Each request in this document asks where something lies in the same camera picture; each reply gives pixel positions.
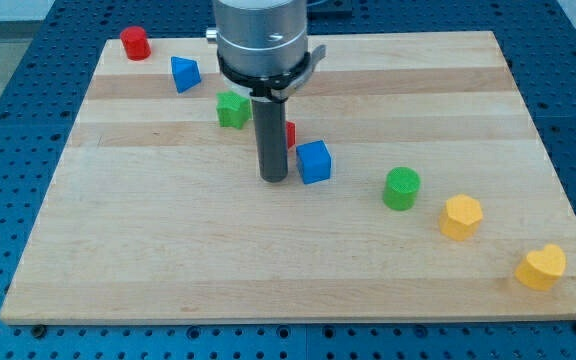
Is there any blue cube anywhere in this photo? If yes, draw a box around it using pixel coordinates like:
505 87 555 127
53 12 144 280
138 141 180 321
296 140 332 184

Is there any red block behind pusher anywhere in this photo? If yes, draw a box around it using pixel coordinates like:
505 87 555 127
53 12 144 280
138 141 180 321
286 121 296 149

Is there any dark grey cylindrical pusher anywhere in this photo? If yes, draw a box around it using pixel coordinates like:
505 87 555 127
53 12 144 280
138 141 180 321
251 101 288 183

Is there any green star block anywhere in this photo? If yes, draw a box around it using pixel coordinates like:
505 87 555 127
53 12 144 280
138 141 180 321
216 91 251 130

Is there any black clamp with grey lever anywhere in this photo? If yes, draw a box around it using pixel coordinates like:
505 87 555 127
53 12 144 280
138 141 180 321
217 45 327 103

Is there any green cylinder block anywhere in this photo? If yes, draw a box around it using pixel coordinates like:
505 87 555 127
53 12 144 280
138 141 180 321
382 167 421 211

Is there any wooden board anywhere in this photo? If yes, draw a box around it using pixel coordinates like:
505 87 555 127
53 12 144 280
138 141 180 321
0 31 576 325

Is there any blue triangle block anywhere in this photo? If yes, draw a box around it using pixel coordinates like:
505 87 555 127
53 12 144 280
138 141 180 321
171 56 202 93

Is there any yellow hexagon block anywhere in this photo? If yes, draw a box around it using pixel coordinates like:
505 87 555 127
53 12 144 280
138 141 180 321
438 194 483 241

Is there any red cylinder block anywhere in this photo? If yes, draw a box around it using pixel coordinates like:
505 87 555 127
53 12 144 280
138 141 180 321
120 26 151 61

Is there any yellow heart block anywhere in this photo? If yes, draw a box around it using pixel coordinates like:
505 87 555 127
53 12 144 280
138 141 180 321
514 244 567 291

